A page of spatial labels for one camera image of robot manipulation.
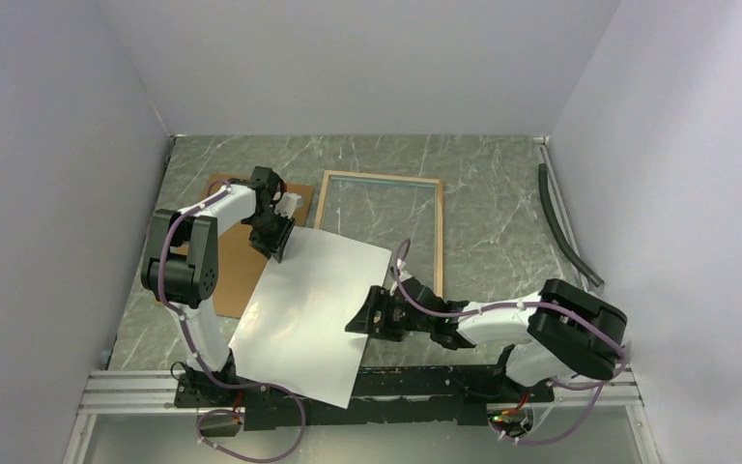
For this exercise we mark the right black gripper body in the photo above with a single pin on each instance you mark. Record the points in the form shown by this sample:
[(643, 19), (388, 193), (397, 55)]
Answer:
[(397, 319)]

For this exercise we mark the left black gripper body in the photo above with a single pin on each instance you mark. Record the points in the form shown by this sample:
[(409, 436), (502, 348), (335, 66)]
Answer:
[(271, 231)]

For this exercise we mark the brown frame backing board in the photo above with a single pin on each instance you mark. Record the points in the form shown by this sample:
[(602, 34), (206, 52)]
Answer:
[(239, 265)]

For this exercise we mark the hot air balloon photo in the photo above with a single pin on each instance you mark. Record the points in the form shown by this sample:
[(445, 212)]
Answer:
[(292, 332)]

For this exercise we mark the blue wooden picture frame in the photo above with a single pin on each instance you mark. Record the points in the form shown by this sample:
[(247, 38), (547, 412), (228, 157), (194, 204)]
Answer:
[(438, 256)]

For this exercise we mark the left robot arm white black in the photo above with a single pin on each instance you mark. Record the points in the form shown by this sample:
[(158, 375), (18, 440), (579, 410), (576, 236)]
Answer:
[(185, 283)]

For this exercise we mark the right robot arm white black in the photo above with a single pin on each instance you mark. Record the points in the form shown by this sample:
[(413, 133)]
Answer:
[(558, 331)]

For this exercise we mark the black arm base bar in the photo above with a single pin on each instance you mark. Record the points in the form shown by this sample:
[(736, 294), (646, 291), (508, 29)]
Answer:
[(463, 394)]

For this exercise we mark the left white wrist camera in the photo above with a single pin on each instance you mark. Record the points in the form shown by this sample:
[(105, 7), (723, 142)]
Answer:
[(288, 204)]

